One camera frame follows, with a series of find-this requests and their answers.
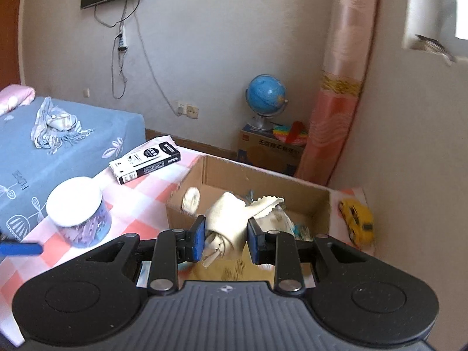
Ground cream embroidered sachet pouch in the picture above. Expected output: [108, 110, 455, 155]
[248, 196, 294, 235]

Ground yellow sock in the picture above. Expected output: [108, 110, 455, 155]
[202, 192, 249, 269]

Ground cream hair scrunchie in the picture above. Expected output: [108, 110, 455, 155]
[181, 187, 201, 215]

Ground blue embroidered sachet pouch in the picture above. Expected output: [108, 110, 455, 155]
[293, 224, 312, 241]

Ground gold tissue paper pack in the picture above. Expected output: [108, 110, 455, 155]
[187, 256, 274, 284]

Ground brown cardboard box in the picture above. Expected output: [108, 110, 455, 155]
[165, 154, 332, 260]

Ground checkered orange white tablecloth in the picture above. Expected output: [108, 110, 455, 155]
[0, 135, 376, 348]

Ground blue floral sofa cover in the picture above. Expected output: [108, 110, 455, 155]
[0, 97, 145, 241]

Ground clear jar white lid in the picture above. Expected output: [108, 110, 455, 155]
[46, 177, 112, 248]

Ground printed cardboard storage box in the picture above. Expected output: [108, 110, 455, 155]
[236, 124, 304, 176]

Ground black white pen box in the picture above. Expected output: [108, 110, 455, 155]
[109, 136, 181, 185]

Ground yellow toy car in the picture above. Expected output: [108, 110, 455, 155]
[338, 198, 374, 249]

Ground rainbow pop toy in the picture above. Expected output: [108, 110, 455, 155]
[273, 121, 308, 147]

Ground white blue fringed scarf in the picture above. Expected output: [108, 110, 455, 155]
[30, 97, 94, 154]

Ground blue desk globe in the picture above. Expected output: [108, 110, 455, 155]
[245, 74, 289, 132]

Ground pink pillow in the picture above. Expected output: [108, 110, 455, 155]
[0, 84, 36, 116]

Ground white power strip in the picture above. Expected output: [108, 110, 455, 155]
[118, 25, 128, 51]

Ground orange pink curtain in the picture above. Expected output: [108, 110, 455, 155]
[296, 0, 378, 185]

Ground beige wall socket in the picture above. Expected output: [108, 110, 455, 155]
[186, 105, 199, 119]

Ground white wall socket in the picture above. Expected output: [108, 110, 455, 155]
[176, 101, 187, 116]

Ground black hanging cables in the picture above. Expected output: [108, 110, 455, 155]
[93, 0, 144, 100]

